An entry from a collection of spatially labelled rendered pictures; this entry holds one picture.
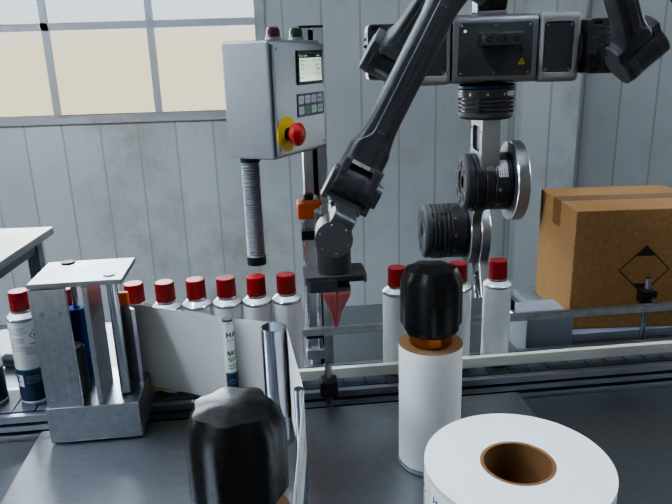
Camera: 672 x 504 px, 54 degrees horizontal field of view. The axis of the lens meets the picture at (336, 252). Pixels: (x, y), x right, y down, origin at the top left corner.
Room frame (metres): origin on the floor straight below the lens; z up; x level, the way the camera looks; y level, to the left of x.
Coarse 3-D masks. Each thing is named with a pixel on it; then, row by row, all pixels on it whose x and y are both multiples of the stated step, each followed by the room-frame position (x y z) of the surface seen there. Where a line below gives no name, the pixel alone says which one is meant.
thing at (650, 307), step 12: (528, 312) 1.17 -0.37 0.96; (540, 312) 1.17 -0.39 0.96; (552, 312) 1.17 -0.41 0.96; (564, 312) 1.17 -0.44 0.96; (576, 312) 1.17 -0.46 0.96; (588, 312) 1.17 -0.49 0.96; (600, 312) 1.18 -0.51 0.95; (612, 312) 1.18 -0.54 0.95; (624, 312) 1.18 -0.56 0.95; (636, 312) 1.18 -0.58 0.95; (360, 324) 1.14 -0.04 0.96; (372, 324) 1.13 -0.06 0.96
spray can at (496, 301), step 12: (492, 264) 1.12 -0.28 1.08; (504, 264) 1.11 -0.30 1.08; (492, 276) 1.11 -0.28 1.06; (504, 276) 1.11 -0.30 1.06; (492, 288) 1.10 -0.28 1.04; (504, 288) 1.10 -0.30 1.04; (492, 300) 1.10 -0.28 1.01; (504, 300) 1.10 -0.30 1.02; (492, 312) 1.10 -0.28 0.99; (504, 312) 1.10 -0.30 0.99; (492, 324) 1.10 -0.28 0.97; (504, 324) 1.10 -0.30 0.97; (492, 336) 1.10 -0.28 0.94; (504, 336) 1.10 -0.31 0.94; (480, 348) 1.13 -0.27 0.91; (492, 348) 1.10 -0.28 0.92; (504, 348) 1.10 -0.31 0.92
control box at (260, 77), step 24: (240, 48) 1.10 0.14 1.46; (264, 48) 1.08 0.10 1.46; (288, 48) 1.11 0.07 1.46; (312, 48) 1.18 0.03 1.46; (240, 72) 1.10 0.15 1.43; (264, 72) 1.08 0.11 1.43; (288, 72) 1.11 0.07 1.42; (240, 96) 1.10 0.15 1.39; (264, 96) 1.08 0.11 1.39; (288, 96) 1.11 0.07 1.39; (240, 120) 1.10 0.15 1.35; (264, 120) 1.08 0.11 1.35; (288, 120) 1.10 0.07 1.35; (312, 120) 1.17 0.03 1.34; (240, 144) 1.11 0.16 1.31; (264, 144) 1.08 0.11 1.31; (288, 144) 1.10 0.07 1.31; (312, 144) 1.17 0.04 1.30
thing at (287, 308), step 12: (276, 276) 1.08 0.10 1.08; (288, 276) 1.07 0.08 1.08; (288, 288) 1.07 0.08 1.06; (276, 300) 1.07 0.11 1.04; (288, 300) 1.06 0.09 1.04; (300, 300) 1.07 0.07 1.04; (276, 312) 1.06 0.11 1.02; (288, 312) 1.06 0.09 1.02; (300, 312) 1.07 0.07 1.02; (288, 324) 1.06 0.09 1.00; (300, 324) 1.07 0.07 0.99; (300, 336) 1.07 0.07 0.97; (300, 348) 1.07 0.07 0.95; (300, 360) 1.07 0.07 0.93
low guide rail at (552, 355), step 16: (528, 352) 1.09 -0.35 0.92; (544, 352) 1.09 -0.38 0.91; (560, 352) 1.09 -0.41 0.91; (576, 352) 1.10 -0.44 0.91; (592, 352) 1.10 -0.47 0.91; (608, 352) 1.10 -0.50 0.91; (624, 352) 1.10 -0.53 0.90; (640, 352) 1.11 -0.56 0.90; (656, 352) 1.11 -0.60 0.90; (320, 368) 1.05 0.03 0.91; (336, 368) 1.05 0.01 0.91; (352, 368) 1.05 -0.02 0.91; (368, 368) 1.06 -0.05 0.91; (384, 368) 1.06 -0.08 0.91; (464, 368) 1.07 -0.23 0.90
